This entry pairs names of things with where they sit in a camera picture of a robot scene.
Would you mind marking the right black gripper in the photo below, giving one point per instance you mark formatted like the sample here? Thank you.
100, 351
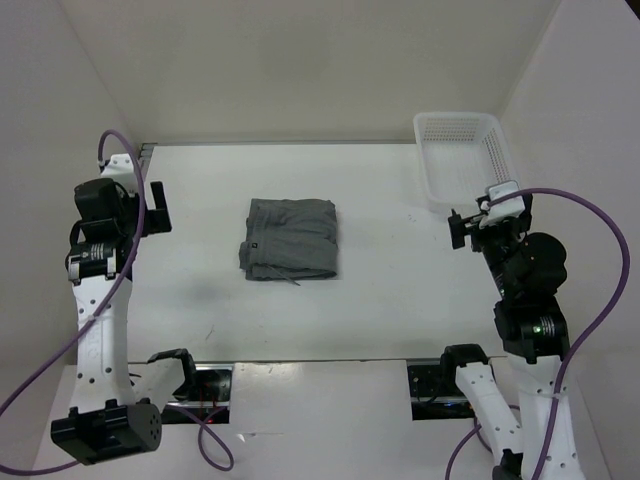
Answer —
519, 223

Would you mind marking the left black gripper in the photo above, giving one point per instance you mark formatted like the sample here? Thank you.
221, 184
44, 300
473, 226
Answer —
156, 220

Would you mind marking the grey shorts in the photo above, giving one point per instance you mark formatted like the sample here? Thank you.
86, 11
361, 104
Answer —
290, 240

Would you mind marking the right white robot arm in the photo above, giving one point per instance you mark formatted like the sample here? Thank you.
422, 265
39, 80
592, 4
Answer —
527, 268

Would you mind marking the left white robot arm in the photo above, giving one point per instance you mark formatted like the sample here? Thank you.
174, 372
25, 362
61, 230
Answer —
110, 414

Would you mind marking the white plastic basket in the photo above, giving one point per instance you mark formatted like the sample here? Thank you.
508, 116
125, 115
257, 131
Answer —
461, 154

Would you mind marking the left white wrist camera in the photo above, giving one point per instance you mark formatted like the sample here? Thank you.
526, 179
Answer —
120, 168

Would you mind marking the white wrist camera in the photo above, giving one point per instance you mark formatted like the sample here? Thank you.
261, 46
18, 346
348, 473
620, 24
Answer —
120, 168
495, 207

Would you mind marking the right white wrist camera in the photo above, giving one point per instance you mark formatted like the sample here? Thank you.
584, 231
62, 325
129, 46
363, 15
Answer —
495, 207

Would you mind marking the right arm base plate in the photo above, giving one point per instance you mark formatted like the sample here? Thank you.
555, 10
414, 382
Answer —
430, 397

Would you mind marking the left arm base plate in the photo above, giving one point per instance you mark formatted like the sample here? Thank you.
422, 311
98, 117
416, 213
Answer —
208, 398

